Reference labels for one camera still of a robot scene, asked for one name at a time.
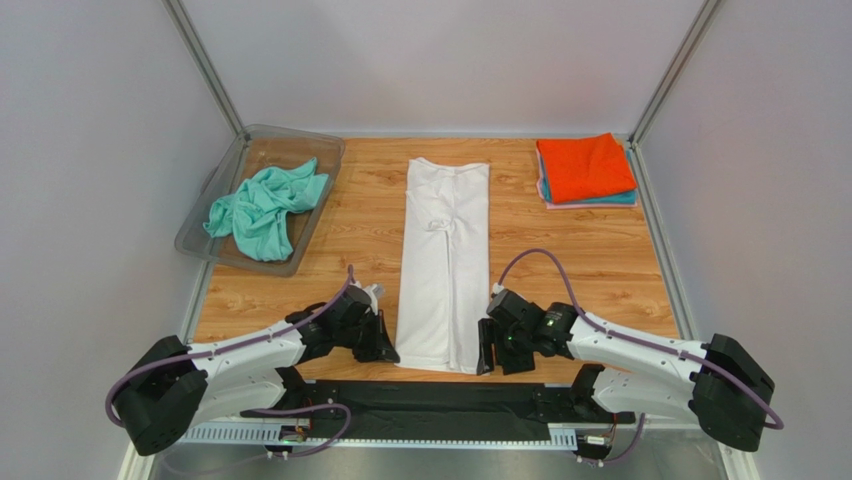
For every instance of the mint green t shirt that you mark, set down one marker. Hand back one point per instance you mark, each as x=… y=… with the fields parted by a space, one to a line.
x=255 y=214

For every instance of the right aluminium corner post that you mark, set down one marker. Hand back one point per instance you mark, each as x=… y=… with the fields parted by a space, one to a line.
x=699 y=27

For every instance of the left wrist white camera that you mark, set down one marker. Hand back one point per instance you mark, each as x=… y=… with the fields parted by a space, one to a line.
x=375 y=292

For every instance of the aluminium frame rail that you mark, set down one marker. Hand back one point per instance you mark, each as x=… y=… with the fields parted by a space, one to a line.
x=242 y=448

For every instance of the folded orange t shirt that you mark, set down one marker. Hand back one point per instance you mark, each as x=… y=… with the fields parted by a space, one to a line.
x=585 y=171

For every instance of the white t shirt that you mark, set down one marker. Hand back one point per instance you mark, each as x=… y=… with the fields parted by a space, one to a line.
x=445 y=268

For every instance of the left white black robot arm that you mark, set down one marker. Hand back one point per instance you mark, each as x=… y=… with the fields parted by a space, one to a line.
x=176 y=386

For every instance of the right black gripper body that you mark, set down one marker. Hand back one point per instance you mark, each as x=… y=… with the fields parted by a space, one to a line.
x=505 y=342

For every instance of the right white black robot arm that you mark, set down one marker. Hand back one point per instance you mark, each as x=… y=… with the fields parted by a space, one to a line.
x=716 y=385

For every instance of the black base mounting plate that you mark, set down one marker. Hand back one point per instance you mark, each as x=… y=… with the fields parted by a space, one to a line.
x=383 y=410

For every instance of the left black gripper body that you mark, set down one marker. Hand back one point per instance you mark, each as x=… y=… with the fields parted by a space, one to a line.
x=362 y=336

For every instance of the clear plastic bin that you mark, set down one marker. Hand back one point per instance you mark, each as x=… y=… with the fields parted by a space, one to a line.
x=254 y=148

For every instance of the left aluminium corner post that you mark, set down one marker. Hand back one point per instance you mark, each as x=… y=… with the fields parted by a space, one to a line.
x=184 y=24

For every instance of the aluminium corner post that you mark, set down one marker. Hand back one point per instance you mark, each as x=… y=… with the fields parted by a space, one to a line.
x=699 y=27
x=184 y=24

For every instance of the folded teal t shirt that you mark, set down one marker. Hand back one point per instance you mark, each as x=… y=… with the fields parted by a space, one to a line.
x=619 y=198

